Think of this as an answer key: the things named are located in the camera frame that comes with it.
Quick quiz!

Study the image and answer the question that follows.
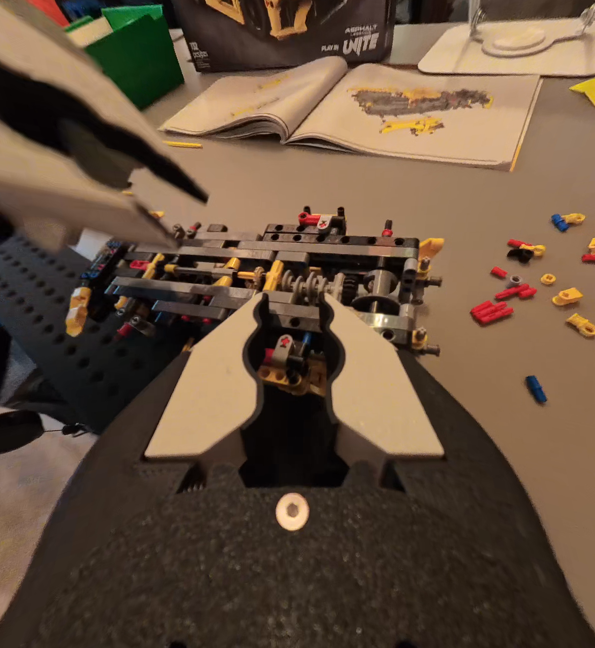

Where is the toy car set box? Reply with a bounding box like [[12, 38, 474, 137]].
[[173, 0, 397, 73]]

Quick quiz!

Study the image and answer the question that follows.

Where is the scatter of small bricks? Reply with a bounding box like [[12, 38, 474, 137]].
[[470, 195, 595, 406]]

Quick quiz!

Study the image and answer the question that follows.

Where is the person's white shirt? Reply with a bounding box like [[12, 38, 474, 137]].
[[0, 400, 98, 633]]

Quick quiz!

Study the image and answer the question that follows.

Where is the yellow toy car model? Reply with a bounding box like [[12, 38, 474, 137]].
[[65, 205, 445, 357]]

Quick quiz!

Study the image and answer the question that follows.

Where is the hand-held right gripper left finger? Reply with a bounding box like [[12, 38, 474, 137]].
[[144, 292, 270, 471]]

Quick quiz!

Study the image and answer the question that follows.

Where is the green storage bin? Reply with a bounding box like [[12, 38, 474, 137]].
[[65, 5, 186, 109]]

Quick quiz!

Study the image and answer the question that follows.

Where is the black strap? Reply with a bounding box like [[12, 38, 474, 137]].
[[0, 410, 93, 456]]

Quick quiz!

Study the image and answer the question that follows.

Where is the grey desk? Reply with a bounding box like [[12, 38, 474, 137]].
[[75, 20, 595, 648]]

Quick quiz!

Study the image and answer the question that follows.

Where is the open instruction booklet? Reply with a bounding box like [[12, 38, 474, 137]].
[[160, 56, 543, 172]]

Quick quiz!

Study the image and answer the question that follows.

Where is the yellow beam assembly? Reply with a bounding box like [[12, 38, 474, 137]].
[[256, 354, 329, 398]]

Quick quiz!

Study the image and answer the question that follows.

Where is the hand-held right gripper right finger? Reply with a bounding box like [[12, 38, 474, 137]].
[[322, 293, 446, 487]]

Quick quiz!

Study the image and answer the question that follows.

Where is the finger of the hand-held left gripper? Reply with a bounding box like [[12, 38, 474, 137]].
[[0, 96, 179, 251], [0, 0, 209, 205]]

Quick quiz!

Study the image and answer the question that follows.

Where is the white booklet stack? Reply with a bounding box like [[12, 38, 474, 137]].
[[67, 15, 113, 47]]

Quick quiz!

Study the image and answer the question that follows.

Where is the red storage bin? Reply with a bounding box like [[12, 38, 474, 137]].
[[27, 0, 70, 26]]

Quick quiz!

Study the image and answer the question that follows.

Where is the wooden board document stand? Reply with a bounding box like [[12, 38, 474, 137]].
[[418, 0, 595, 78]]

